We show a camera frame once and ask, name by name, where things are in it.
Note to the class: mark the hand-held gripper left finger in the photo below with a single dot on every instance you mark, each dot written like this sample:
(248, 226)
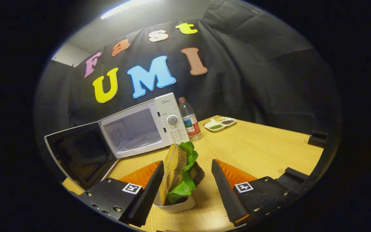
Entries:
(148, 193)

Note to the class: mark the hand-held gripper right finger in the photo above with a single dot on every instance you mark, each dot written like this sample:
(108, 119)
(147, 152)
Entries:
(225, 193)

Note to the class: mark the brown bread lettuce sandwich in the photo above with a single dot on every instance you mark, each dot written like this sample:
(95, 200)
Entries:
(175, 164)

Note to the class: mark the white microwave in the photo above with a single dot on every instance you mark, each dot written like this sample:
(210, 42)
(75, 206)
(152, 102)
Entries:
(175, 129)

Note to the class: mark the white divided bean tray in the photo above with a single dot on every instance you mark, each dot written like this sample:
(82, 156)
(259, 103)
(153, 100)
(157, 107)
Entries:
(219, 125)

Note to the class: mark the clear plastic water bottle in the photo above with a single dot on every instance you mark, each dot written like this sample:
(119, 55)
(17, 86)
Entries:
(190, 124)

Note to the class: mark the black table clamp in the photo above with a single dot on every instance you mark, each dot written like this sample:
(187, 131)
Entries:
(317, 139)

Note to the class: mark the black backdrop cloth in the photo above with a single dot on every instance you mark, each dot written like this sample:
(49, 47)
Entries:
(253, 64)

